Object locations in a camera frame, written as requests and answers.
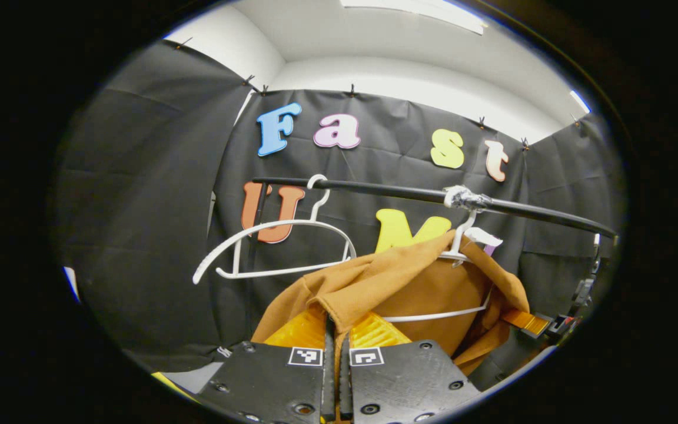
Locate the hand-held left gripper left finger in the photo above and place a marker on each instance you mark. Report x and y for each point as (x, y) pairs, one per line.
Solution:
(328, 383)

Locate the white hanger with taped hook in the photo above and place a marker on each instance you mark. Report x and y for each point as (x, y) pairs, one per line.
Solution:
(462, 235)

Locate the white tape piece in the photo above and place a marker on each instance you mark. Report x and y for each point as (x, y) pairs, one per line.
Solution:
(224, 351)

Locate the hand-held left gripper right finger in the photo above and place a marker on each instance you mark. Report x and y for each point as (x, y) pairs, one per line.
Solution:
(345, 383)

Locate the ceiling light panel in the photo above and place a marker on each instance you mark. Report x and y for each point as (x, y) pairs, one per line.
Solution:
(421, 9)

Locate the black clothes rack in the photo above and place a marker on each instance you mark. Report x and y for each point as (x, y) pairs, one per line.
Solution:
(386, 189)

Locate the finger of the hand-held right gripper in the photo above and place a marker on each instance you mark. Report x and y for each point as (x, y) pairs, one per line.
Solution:
(524, 322)

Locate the brown shirt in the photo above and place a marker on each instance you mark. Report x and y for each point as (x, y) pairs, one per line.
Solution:
(421, 282)

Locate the empty white hanger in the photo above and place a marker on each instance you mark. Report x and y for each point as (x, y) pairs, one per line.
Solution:
(286, 271)

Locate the black backdrop cloth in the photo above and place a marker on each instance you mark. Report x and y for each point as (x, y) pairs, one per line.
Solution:
(139, 176)

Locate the grey tape wrap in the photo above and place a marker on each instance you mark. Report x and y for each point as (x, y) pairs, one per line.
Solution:
(462, 197)

